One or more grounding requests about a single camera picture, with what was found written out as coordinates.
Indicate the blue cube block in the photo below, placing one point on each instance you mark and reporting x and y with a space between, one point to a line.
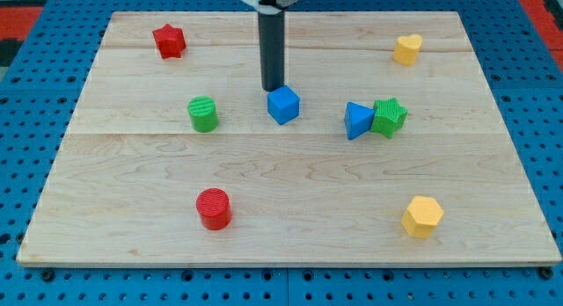
283 105

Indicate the blue triangle block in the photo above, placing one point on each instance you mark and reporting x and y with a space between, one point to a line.
358 119

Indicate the green cylinder block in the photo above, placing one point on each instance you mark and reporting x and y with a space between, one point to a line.
203 114

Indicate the red cylinder block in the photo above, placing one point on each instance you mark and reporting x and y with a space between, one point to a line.
213 207

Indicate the green star block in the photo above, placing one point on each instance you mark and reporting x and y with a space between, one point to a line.
389 117

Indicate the light wooden board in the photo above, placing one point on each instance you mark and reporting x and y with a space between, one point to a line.
123 187

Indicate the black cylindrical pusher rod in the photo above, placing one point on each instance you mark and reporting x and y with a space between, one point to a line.
272 50

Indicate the red star block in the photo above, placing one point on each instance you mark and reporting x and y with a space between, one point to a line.
170 41

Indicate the yellow hexagon block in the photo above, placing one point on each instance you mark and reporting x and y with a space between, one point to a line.
422 216

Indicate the yellow heart block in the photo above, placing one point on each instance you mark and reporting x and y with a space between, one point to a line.
407 49

